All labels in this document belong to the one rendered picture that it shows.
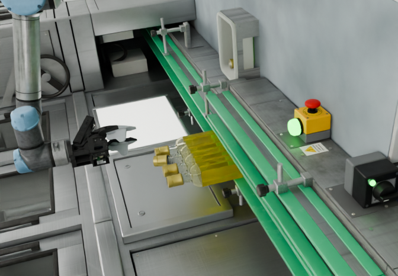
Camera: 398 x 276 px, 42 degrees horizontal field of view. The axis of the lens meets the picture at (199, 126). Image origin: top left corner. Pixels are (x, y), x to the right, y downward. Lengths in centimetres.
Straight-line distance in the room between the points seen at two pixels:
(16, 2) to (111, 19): 108
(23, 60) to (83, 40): 88
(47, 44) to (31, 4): 108
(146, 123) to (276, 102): 71
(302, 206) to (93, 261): 64
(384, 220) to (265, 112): 54
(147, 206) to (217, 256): 29
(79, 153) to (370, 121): 84
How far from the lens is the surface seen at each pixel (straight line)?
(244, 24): 170
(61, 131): 226
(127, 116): 217
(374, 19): 112
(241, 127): 147
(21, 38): 158
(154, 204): 163
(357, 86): 121
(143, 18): 245
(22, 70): 161
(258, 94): 160
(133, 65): 264
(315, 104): 132
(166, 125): 205
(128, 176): 178
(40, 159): 157
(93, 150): 154
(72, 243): 163
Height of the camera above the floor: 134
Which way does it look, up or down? 12 degrees down
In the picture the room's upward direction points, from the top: 102 degrees counter-clockwise
